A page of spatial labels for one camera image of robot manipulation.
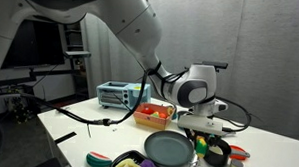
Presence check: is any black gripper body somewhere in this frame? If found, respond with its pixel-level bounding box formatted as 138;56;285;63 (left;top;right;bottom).
185;128;219;140

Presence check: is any yellow and green corn toy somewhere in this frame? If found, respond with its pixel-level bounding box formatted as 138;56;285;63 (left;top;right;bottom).
194;135;210;160

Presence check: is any black cup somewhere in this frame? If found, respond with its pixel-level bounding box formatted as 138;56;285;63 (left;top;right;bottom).
203;137;233;167

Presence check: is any small shiny metal object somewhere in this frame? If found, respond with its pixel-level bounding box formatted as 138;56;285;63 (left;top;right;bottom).
187;154;201;167

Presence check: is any grey round plate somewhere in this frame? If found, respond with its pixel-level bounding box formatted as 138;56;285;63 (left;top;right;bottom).
143;129;196;167

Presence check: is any tan round toy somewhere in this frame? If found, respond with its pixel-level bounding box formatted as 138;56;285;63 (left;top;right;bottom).
165;106;175;116

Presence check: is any orange basket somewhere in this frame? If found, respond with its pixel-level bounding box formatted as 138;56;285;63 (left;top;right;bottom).
132;102;176;131

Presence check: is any red tomato toy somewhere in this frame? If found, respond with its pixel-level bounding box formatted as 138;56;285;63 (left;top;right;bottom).
141;106;156;116

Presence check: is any yellow peeled banana plush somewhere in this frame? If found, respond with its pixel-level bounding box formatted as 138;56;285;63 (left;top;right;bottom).
114;157;143;167

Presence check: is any light blue toaster oven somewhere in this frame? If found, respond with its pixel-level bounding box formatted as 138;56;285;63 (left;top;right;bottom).
95;80;153;112

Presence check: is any watermelon slice toy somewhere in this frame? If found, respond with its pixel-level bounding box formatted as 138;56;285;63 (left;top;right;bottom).
86;150;113;167

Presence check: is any short narrow black strip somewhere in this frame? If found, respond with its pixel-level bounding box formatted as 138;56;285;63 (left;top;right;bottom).
53;130;78;145

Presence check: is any black shelf rack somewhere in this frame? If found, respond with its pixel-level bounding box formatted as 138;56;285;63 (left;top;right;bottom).
60;21;93;99

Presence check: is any black monitor screen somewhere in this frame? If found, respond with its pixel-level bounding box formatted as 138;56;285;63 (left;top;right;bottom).
1;17;68;72

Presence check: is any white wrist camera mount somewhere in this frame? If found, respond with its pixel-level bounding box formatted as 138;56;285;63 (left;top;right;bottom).
177;114;224;136

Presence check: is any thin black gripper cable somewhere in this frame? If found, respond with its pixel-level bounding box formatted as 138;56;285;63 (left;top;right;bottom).
214;95;253;135

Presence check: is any black stereo camera bar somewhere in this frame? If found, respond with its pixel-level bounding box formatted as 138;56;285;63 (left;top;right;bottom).
202;60;229;70

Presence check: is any thick black cable bundle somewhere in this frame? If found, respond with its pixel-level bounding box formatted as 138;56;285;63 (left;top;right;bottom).
0;62;191;131

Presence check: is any black monitor mount bar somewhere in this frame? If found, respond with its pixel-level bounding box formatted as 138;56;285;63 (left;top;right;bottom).
0;66;74;92

